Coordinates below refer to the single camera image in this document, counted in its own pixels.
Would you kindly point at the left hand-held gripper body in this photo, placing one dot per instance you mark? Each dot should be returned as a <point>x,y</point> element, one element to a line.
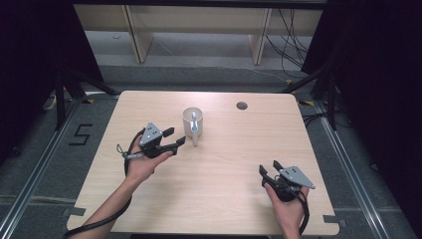
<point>151,136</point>

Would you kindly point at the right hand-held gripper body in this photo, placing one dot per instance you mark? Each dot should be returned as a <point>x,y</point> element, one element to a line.
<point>295,177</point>

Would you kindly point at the white cup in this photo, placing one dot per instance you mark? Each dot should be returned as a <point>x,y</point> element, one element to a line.
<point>189,129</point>

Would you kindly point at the person's left hand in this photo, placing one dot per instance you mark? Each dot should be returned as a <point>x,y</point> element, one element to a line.
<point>142,169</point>

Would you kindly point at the person's right hand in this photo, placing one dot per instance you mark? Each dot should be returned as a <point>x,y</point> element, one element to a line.
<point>290,212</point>

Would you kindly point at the black metal stand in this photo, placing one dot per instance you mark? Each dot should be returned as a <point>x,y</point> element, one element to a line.
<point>331,99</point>
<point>60,99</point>

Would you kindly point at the light wooden shelf unit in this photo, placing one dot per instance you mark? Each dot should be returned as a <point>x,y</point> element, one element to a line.
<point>199,21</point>

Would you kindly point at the black curtain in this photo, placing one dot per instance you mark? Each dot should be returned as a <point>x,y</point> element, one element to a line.
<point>30,66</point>
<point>381,83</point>

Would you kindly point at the metal floor rail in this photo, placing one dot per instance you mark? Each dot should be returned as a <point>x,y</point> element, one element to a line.
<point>351,172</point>
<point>36,169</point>

